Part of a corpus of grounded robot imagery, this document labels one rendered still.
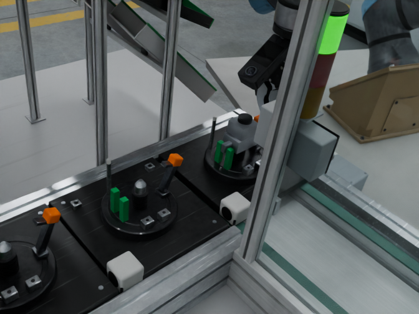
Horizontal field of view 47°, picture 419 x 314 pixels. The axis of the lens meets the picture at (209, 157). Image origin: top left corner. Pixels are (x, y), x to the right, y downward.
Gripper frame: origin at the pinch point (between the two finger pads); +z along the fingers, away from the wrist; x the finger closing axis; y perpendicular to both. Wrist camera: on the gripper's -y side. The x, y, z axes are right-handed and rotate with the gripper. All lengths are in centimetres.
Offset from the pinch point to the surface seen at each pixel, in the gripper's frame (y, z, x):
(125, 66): 9, 21, 64
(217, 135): -2.4, 10.3, 10.0
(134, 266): -40.6, 8.2, -11.0
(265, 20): 256, 107, 207
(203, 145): -7.8, 10.3, 8.9
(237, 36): 207, 107, 194
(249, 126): -6.9, -1.2, -2.1
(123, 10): -11.8, -12.0, 35.4
